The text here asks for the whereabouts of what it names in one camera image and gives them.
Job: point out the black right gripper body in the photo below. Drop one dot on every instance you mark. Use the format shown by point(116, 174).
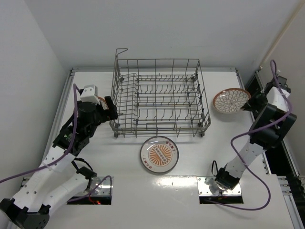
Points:
point(258, 100)

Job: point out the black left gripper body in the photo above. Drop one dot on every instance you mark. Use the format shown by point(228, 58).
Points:
point(105, 114)

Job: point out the floral plate with orange rim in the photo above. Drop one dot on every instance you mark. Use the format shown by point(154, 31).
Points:
point(102, 103)

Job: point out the white plate with orange sunburst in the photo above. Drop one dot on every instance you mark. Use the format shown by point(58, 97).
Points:
point(159, 155)

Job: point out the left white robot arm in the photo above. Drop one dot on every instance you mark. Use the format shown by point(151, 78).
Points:
point(32, 206)

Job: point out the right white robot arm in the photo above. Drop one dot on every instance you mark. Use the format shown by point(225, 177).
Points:
point(274, 118)

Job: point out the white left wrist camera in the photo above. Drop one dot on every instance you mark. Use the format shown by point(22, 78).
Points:
point(89, 94)

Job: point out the grey wire dish rack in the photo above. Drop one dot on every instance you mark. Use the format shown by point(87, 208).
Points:
point(159, 97)

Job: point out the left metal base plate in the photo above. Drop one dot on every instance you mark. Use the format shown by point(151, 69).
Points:
point(100, 187)

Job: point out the metal base plate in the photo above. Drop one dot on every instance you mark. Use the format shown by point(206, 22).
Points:
point(100, 187)
point(207, 187)

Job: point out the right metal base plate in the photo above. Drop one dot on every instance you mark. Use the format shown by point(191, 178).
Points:
point(207, 187)

